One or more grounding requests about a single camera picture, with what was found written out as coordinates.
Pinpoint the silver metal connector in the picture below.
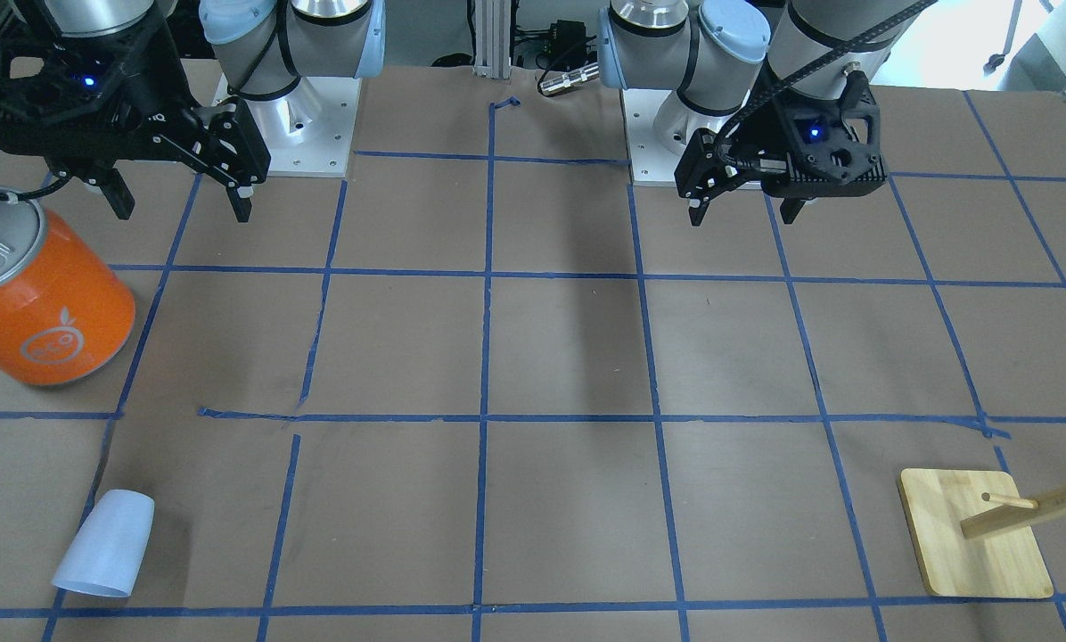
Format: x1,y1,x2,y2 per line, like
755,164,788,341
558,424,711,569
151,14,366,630
537,62,601,97

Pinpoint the black power adapter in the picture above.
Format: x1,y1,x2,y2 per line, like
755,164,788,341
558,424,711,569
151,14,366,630
545,20,587,62

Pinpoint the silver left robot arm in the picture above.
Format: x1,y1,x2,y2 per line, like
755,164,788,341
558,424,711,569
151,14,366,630
597,1,928,226

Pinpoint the orange juice can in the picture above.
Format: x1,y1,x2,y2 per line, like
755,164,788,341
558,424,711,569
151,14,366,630
0,193,136,386

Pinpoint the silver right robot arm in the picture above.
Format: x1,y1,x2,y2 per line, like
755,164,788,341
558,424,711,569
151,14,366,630
0,1,385,222

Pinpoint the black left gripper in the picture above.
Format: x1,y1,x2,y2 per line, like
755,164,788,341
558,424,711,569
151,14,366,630
673,77,887,227

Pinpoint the aluminium frame post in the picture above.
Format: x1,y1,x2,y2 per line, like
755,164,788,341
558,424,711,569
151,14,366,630
471,0,513,81

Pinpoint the wooden cup rack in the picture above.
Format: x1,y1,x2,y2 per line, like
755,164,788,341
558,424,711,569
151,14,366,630
891,466,1066,601

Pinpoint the light blue plastic cup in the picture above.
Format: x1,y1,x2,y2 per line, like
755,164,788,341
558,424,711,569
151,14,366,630
51,489,155,598

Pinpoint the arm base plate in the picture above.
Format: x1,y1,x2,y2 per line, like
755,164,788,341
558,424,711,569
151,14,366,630
621,89,730,188
248,77,365,178

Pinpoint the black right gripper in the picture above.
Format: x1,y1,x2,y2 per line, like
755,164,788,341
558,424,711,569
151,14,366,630
0,4,271,223

